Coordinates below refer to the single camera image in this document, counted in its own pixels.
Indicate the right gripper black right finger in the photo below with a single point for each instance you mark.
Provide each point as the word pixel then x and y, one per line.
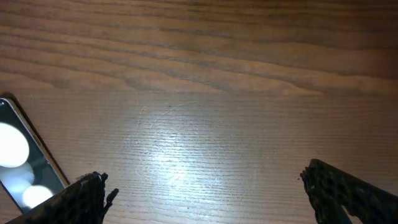
pixel 335 196

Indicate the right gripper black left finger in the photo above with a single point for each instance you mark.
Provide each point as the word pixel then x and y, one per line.
pixel 83 202

